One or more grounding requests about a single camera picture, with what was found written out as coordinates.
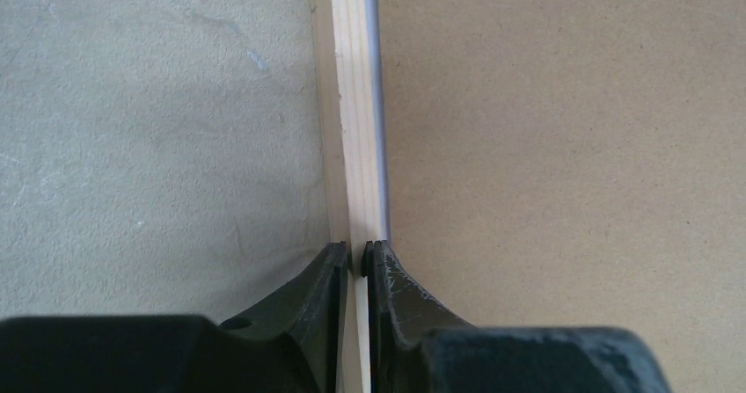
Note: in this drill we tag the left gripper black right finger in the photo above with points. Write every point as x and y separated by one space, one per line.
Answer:
416 344

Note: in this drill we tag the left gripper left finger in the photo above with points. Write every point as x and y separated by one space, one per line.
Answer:
290 341

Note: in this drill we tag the brown backing board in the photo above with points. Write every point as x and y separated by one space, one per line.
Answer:
557 162

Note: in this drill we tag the wooden picture frame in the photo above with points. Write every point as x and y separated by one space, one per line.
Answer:
350 99

